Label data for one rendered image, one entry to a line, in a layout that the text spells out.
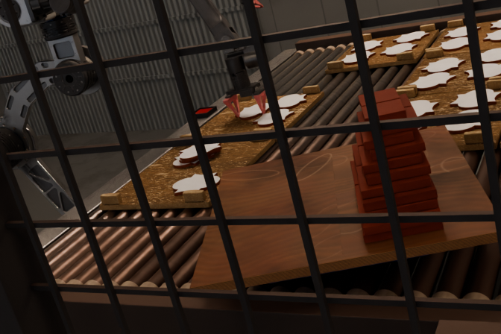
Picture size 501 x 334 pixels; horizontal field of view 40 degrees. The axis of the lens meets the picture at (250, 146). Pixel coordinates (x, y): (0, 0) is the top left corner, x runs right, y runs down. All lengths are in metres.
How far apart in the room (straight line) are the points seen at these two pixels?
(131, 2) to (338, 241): 4.75
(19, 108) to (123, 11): 2.90
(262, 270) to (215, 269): 0.09
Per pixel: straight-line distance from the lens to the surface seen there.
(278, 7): 5.05
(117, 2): 5.87
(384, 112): 1.17
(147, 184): 1.96
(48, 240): 1.88
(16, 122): 3.11
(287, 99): 2.37
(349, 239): 1.16
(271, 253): 1.17
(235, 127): 2.23
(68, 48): 2.81
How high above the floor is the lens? 1.58
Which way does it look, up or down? 18 degrees down
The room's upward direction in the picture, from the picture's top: 15 degrees counter-clockwise
